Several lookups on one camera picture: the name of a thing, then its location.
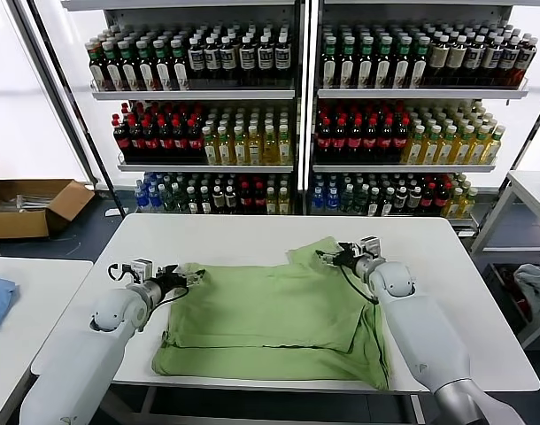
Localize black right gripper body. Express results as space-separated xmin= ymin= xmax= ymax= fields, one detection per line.
xmin=334 ymin=242 xmax=364 ymax=270

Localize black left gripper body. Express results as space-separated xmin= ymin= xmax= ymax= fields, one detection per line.
xmin=157 ymin=265 xmax=187 ymax=297

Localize green short-sleeve shirt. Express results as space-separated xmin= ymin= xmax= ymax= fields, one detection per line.
xmin=150 ymin=236 xmax=393 ymax=391

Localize small red cap cola bottle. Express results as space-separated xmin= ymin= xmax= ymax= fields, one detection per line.
xmin=251 ymin=182 xmax=266 ymax=214
xmin=433 ymin=182 xmax=449 ymax=216
xmin=237 ymin=182 xmax=253 ymax=214
xmin=420 ymin=182 xmax=435 ymax=216

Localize dark storage bin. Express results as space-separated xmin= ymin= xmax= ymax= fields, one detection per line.
xmin=486 ymin=262 xmax=540 ymax=345

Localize plastic-wrapped items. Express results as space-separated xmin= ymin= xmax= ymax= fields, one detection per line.
xmin=0 ymin=193 xmax=58 ymax=213

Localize open cardboard box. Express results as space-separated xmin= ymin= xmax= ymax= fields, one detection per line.
xmin=0 ymin=178 xmax=96 ymax=239

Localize blue cloth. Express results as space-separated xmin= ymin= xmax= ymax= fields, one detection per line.
xmin=0 ymin=272 xmax=21 ymax=345

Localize grey metal shelf unit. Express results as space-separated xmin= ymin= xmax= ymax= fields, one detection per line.
xmin=306 ymin=0 xmax=530 ymax=230
xmin=60 ymin=0 xmax=308 ymax=217

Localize dark tea bottle green cap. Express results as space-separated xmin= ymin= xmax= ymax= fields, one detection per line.
xmin=89 ymin=41 xmax=110 ymax=92
xmin=393 ymin=37 xmax=413 ymax=89
xmin=337 ymin=37 xmax=358 ymax=89
xmin=320 ymin=37 xmax=340 ymax=89
xmin=374 ymin=37 xmax=395 ymax=89
xmin=120 ymin=40 xmax=141 ymax=92
xmin=410 ymin=37 xmax=431 ymax=89
xmin=356 ymin=37 xmax=376 ymax=89
xmin=104 ymin=41 xmax=125 ymax=92
xmin=154 ymin=39 xmax=174 ymax=92
xmin=136 ymin=40 xmax=158 ymax=92
xmin=170 ymin=39 xmax=190 ymax=91

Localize white crumpled cloth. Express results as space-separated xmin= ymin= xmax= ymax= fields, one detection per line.
xmin=513 ymin=263 xmax=540 ymax=326

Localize white side table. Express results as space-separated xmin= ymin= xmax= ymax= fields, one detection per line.
xmin=468 ymin=169 xmax=540 ymax=350

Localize dark bottle blue white label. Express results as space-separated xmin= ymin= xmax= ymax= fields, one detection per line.
xmin=239 ymin=36 xmax=258 ymax=82
xmin=204 ymin=37 xmax=222 ymax=82
xmin=498 ymin=37 xmax=520 ymax=87
xmin=256 ymin=36 xmax=274 ymax=82
xmin=188 ymin=38 xmax=207 ymax=82
xmin=481 ymin=36 xmax=502 ymax=87
xmin=464 ymin=36 xmax=483 ymax=87
xmin=219 ymin=37 xmax=237 ymax=82
xmin=274 ymin=36 xmax=292 ymax=82

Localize reddish bottle white label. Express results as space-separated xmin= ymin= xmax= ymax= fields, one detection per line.
xmin=514 ymin=38 xmax=537 ymax=88

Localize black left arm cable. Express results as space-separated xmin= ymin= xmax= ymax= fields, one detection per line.
xmin=161 ymin=286 xmax=192 ymax=307

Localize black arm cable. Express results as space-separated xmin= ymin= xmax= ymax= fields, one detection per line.
xmin=340 ymin=264 xmax=381 ymax=306
xmin=161 ymin=286 xmax=192 ymax=307

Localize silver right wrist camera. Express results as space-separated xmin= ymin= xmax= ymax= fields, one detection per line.
xmin=360 ymin=236 xmax=382 ymax=259

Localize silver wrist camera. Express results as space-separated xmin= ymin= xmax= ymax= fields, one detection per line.
xmin=360 ymin=236 xmax=382 ymax=259
xmin=131 ymin=259 xmax=156 ymax=282

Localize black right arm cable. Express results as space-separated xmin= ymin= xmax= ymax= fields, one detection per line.
xmin=340 ymin=264 xmax=381 ymax=306

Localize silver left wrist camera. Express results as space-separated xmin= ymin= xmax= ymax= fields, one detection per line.
xmin=131 ymin=259 xmax=156 ymax=282

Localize metal table frame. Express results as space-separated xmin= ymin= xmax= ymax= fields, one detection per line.
xmin=108 ymin=382 xmax=430 ymax=425

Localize black window frame post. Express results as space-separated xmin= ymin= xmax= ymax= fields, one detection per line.
xmin=10 ymin=0 xmax=122 ymax=217
xmin=472 ymin=87 xmax=540 ymax=235

